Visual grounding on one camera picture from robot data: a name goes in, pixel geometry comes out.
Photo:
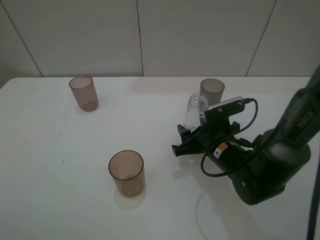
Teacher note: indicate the brown translucent cup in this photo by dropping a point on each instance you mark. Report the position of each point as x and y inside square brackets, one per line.
[127, 170]

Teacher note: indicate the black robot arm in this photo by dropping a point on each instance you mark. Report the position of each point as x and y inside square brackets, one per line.
[259, 170]

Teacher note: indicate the clear glass water bottle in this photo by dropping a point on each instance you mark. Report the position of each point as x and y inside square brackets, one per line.
[196, 106]

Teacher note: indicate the pink translucent cup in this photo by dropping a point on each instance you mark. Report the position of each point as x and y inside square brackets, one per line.
[84, 92]

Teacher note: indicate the grey translucent cup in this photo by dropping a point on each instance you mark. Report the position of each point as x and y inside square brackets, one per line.
[213, 89]

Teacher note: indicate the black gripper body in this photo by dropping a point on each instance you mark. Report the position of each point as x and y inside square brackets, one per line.
[228, 153]

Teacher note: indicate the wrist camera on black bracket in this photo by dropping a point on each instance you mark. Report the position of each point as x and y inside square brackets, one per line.
[218, 117]

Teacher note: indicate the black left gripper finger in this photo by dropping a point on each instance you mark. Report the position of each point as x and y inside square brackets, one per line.
[190, 146]

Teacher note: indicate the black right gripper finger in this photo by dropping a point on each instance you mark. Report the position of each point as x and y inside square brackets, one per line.
[184, 133]

